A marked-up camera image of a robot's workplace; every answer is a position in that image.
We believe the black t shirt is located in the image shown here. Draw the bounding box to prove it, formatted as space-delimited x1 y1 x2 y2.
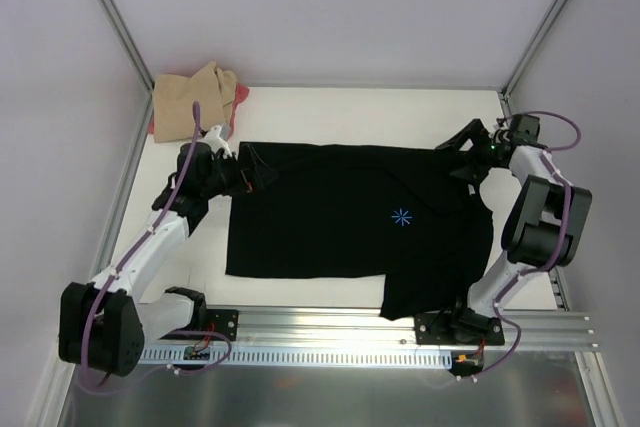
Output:
226 142 494 320

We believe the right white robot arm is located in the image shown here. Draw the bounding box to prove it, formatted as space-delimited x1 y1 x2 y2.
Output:
440 111 592 345

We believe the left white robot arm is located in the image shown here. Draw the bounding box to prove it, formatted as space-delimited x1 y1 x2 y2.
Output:
58 141 277 377

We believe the red folded t shirt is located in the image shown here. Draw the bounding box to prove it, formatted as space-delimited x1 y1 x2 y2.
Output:
148 83 250 143

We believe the beige folded t shirt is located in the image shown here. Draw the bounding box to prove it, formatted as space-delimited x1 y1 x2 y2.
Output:
152 61 238 143

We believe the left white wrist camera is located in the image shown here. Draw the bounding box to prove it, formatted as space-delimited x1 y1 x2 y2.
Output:
200 124 234 159

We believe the left side aluminium rail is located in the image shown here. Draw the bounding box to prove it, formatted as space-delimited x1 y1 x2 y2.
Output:
88 94 153 280

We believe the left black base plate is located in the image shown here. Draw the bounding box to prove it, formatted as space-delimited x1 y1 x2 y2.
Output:
205 308 239 342

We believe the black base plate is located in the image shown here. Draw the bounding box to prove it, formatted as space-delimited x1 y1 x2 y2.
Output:
414 311 505 346
205 308 239 342

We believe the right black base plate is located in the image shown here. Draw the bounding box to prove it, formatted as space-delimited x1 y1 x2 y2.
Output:
414 311 505 346

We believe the front aluminium rail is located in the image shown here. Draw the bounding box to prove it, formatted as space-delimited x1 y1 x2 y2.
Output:
139 300 599 351

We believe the white slotted cable duct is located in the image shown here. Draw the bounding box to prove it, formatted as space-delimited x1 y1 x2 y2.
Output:
139 344 453 370

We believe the right aluminium frame post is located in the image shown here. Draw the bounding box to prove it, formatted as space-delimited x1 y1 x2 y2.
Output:
500 0 570 102

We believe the aluminium frame post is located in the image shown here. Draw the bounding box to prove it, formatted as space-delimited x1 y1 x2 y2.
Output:
500 0 570 102
97 0 154 91

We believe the left aluminium frame post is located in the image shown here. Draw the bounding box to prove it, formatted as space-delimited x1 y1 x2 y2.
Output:
97 0 154 91

